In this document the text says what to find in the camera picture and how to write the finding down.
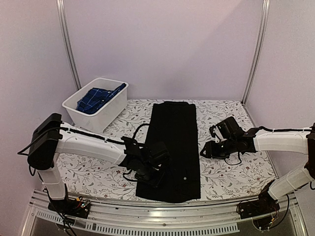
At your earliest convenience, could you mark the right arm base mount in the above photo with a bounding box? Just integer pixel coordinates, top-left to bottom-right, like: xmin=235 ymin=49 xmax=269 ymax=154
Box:
xmin=236 ymin=195 xmax=280 ymax=219

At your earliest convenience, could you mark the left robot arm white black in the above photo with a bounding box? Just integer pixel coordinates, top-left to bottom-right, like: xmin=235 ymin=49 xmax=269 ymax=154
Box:
xmin=18 ymin=113 xmax=170 ymax=213

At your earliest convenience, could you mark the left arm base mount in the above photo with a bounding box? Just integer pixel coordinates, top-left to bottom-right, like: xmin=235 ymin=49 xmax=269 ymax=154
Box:
xmin=47 ymin=192 xmax=91 ymax=219

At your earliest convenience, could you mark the floral patterned tablecloth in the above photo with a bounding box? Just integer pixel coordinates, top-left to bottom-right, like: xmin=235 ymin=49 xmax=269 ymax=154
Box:
xmin=57 ymin=99 xmax=278 ymax=201

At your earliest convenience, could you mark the aluminium front rail frame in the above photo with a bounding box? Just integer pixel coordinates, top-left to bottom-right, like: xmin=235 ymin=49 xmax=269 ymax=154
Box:
xmin=21 ymin=190 xmax=310 ymax=236

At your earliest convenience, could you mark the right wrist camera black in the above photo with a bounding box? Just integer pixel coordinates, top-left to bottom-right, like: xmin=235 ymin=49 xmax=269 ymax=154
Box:
xmin=209 ymin=116 xmax=245 ymax=143

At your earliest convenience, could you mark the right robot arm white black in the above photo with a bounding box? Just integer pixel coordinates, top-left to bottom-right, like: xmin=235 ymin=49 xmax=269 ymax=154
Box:
xmin=200 ymin=121 xmax=315 ymax=214

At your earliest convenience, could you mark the aluminium corner post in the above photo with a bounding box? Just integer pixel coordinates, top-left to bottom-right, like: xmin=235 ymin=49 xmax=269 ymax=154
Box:
xmin=241 ymin=0 xmax=270 ymax=106
xmin=56 ymin=0 xmax=82 ymax=90

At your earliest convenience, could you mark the white plastic bin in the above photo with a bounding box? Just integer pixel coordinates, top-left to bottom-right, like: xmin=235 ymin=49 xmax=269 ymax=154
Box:
xmin=62 ymin=78 xmax=128 ymax=133

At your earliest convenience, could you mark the blue plaid shirt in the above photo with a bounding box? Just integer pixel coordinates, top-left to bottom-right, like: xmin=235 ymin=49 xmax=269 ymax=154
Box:
xmin=76 ymin=83 xmax=126 ymax=115

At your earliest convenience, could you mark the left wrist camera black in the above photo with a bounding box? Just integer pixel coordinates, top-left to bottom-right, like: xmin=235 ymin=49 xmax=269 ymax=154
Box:
xmin=148 ymin=142 xmax=170 ymax=168

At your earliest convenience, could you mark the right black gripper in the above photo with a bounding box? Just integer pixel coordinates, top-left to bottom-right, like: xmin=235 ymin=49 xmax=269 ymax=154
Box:
xmin=200 ymin=137 xmax=237 ymax=160

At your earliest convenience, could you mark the black long sleeve shirt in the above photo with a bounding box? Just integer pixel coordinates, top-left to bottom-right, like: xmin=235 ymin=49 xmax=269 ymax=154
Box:
xmin=136 ymin=101 xmax=201 ymax=203

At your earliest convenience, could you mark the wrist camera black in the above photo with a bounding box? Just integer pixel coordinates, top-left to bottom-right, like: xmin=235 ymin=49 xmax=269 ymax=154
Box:
xmin=148 ymin=142 xmax=170 ymax=168
xmin=209 ymin=116 xmax=245 ymax=143

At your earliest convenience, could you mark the left aluminium corner post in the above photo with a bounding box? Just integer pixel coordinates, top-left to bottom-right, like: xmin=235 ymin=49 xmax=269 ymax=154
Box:
xmin=56 ymin=0 xmax=82 ymax=90

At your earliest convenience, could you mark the right aluminium corner post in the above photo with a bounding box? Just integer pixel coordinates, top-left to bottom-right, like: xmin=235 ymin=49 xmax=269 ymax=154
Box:
xmin=241 ymin=0 xmax=270 ymax=106

